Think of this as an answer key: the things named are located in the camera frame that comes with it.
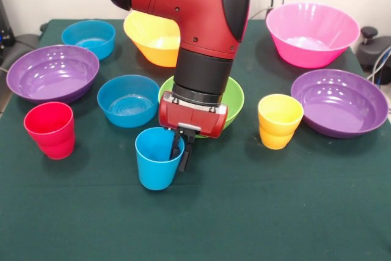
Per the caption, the bundle of light cables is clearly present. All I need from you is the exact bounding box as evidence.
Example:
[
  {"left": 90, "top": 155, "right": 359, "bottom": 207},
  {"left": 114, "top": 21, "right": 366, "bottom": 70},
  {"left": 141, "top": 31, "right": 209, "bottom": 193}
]
[{"left": 366, "top": 45, "right": 391, "bottom": 86}]

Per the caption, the red plastic cup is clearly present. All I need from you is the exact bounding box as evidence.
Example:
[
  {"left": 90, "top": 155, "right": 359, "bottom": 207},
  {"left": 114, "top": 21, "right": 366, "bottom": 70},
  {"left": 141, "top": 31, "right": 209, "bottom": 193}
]
[{"left": 23, "top": 101, "right": 76, "bottom": 160}]

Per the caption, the black equipment box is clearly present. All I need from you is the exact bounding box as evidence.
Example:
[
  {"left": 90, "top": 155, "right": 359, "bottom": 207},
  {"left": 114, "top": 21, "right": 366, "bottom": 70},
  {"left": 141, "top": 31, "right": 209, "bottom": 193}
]
[{"left": 0, "top": 0, "right": 16, "bottom": 63}]

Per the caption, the black clamp with knob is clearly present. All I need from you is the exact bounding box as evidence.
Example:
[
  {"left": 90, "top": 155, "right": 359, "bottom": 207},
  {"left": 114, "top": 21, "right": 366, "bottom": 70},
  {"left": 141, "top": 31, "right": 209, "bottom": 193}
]
[{"left": 356, "top": 26, "right": 391, "bottom": 71}]

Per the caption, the purple plastic bowl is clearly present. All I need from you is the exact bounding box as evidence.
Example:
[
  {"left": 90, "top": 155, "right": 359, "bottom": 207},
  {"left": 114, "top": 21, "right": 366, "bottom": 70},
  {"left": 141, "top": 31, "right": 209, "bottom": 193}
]
[
  {"left": 290, "top": 68, "right": 389, "bottom": 139},
  {"left": 5, "top": 44, "right": 100, "bottom": 105}
]

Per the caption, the yellow plastic cup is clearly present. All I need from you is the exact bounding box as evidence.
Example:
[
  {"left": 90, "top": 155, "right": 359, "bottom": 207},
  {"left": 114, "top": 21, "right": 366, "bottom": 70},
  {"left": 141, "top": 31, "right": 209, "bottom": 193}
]
[{"left": 258, "top": 94, "right": 305, "bottom": 150}]

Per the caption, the dark green tablecloth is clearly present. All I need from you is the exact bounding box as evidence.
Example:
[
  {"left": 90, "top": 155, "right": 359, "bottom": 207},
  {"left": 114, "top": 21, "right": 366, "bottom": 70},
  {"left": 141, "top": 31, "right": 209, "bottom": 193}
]
[{"left": 0, "top": 18, "right": 391, "bottom": 261}]

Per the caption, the grey rounded base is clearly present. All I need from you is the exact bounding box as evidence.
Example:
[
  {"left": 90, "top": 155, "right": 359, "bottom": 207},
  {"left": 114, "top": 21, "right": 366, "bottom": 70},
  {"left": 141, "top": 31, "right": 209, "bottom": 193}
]
[{"left": 12, "top": 33, "right": 42, "bottom": 57}]

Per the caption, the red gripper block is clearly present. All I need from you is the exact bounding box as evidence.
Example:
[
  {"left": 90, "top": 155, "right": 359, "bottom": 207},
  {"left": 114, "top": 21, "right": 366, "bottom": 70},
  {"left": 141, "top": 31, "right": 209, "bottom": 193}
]
[{"left": 158, "top": 91, "right": 228, "bottom": 172}]

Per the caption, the small blue plastic bowl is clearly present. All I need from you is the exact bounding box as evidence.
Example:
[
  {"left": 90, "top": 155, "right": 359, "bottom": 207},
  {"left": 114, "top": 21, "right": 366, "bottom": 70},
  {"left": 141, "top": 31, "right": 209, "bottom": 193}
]
[
  {"left": 97, "top": 74, "right": 161, "bottom": 128},
  {"left": 60, "top": 19, "right": 116, "bottom": 61}
]

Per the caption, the pink plastic bowl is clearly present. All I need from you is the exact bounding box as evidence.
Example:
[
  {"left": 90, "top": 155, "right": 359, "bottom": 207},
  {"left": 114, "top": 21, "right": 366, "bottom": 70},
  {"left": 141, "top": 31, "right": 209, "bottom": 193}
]
[{"left": 265, "top": 2, "right": 361, "bottom": 69}]

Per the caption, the orange plastic bowl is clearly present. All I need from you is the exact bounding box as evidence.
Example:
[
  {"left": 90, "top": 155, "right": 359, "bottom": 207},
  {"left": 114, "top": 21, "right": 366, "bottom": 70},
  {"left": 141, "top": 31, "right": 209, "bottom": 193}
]
[{"left": 123, "top": 12, "right": 181, "bottom": 68}]

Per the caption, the blue plastic cup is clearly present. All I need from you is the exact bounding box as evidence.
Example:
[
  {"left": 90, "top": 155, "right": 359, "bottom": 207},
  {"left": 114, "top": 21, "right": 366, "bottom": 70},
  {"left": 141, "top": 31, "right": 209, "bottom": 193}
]
[{"left": 134, "top": 127, "right": 186, "bottom": 191}]

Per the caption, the green plastic bowl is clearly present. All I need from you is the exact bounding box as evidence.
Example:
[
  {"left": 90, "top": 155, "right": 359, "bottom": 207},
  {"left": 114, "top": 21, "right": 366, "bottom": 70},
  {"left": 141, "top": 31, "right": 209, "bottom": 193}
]
[{"left": 158, "top": 76, "right": 245, "bottom": 139}]

